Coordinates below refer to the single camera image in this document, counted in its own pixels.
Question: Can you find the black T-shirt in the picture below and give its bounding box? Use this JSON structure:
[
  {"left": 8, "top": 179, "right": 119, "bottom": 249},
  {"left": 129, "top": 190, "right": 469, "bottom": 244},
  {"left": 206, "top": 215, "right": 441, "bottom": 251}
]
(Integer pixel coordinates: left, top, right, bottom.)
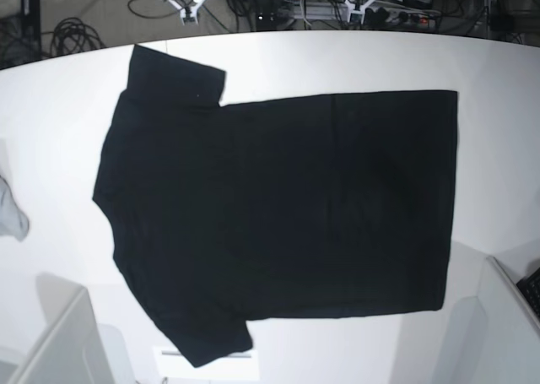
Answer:
[{"left": 93, "top": 46, "right": 458, "bottom": 367}]

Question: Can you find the white slotted plate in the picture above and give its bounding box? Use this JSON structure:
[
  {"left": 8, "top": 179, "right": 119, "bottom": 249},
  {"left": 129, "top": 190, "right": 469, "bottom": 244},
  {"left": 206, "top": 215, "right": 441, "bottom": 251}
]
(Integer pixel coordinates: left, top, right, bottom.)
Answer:
[{"left": 152, "top": 345, "right": 259, "bottom": 381}]

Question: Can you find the white left partition panel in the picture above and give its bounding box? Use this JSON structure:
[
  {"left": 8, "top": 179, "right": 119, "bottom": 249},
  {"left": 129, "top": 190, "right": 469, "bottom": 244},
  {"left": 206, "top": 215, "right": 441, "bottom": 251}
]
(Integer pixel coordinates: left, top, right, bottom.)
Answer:
[{"left": 1, "top": 274, "right": 116, "bottom": 383}]

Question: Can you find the white partition panel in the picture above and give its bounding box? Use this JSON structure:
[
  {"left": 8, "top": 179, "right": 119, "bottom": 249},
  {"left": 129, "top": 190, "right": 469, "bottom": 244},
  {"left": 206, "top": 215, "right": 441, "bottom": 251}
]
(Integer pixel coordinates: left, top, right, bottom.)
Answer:
[
  {"left": 1, "top": 274, "right": 116, "bottom": 383},
  {"left": 432, "top": 257, "right": 539, "bottom": 383}
]

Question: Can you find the grey cloth at left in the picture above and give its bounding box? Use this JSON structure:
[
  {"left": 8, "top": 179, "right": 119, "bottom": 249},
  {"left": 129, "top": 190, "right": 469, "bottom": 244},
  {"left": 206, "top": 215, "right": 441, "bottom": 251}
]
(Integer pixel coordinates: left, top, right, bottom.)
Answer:
[{"left": 0, "top": 178, "right": 30, "bottom": 241}]

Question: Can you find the white right partition panel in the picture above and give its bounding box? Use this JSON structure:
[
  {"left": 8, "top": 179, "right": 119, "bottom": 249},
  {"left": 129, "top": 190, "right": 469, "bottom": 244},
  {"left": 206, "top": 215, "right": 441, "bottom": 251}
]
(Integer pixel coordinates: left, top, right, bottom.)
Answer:
[{"left": 432, "top": 257, "right": 539, "bottom": 383}]

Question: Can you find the black keyboard at right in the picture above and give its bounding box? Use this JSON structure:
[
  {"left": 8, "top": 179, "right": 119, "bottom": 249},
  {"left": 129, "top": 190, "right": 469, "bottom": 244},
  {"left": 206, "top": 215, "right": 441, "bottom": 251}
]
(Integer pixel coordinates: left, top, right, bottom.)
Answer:
[{"left": 517, "top": 269, "right": 540, "bottom": 317}]

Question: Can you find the coiled black cable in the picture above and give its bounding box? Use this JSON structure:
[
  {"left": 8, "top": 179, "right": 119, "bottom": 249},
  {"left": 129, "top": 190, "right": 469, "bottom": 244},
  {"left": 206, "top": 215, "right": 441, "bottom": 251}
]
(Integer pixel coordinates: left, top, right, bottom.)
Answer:
[{"left": 49, "top": 17, "right": 105, "bottom": 58}]

